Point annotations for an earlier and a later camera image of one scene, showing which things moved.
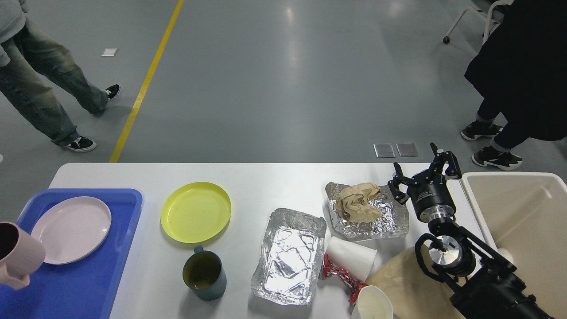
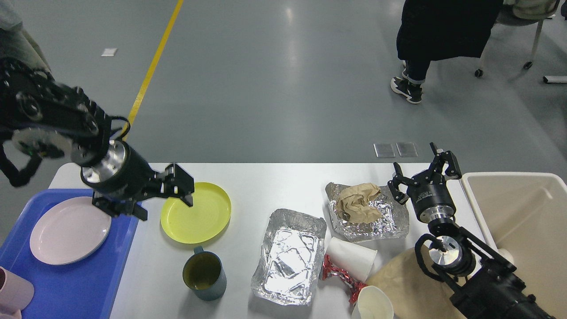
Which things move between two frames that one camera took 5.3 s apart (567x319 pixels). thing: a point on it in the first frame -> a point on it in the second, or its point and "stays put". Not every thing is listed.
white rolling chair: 490,25 -> 520,12
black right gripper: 428,190 stays put
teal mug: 203,273 stays put
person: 520,72 -> 436,29
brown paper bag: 413,293 stays put
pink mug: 21,253 -> 16,292
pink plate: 69,228 stays put
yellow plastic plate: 196,212 stays put
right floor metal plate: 407,149 stays put
